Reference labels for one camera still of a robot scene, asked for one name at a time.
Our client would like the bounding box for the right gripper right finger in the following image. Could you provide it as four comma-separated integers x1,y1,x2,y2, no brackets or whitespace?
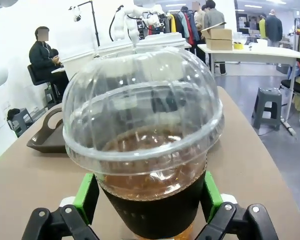
194,171,280,240

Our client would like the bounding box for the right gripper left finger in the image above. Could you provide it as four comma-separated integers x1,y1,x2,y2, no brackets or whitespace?
21,172,101,240

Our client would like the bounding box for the clear dome lid iced coffee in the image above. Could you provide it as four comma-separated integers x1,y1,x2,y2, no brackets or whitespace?
61,46,225,240

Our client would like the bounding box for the dark brown plastic tray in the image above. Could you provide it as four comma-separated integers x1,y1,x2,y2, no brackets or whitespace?
26,106,67,154

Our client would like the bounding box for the grey stool with black item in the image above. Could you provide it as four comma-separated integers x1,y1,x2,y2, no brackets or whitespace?
6,107,32,137

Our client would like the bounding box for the small grey stool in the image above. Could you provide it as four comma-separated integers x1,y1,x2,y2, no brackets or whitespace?
44,84,61,105

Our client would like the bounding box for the grey plastic stool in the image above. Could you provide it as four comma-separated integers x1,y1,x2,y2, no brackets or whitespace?
251,87,283,131

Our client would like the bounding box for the black office chair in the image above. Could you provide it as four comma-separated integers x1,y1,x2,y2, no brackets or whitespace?
27,64,52,87

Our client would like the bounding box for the white desk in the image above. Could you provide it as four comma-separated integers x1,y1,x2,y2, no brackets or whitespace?
51,41,192,81

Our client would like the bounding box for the seated person in dark jacket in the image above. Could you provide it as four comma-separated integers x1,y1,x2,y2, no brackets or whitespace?
28,26,70,101

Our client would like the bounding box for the white table with T-foot legs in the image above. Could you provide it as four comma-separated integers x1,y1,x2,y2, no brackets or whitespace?
197,43,300,137

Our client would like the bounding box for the closed cardboard box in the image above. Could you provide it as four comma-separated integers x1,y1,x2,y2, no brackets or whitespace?
206,38,234,51

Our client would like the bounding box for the open cardboard box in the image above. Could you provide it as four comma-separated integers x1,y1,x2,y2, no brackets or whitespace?
200,21,233,41

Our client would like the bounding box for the white paper cup black sleeve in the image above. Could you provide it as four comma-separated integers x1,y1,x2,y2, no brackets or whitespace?
136,32,187,55

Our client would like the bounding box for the mannequin in dark jacket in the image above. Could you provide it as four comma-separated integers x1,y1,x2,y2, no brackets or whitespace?
264,9,283,47

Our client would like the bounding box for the rack of hanging clothes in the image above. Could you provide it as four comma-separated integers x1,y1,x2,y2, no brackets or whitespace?
162,9,201,45

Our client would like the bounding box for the standing person in grey shirt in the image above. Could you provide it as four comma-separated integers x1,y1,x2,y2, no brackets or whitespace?
203,0,227,76

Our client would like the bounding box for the standing person in beige top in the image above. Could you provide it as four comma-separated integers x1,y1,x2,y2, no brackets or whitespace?
191,1,207,63

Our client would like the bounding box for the black stand with white camera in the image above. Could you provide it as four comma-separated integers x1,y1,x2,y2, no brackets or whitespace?
68,0,101,57

